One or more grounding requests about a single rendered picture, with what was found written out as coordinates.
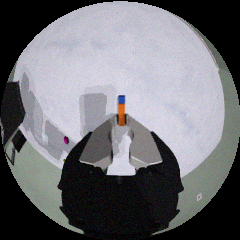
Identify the small blue cube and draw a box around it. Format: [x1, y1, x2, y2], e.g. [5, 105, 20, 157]
[118, 95, 125, 103]

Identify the small magenta rod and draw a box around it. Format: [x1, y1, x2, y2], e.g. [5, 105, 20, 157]
[64, 136, 69, 144]

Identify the orange rod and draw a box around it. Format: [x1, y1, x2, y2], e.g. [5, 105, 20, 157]
[118, 103, 125, 126]

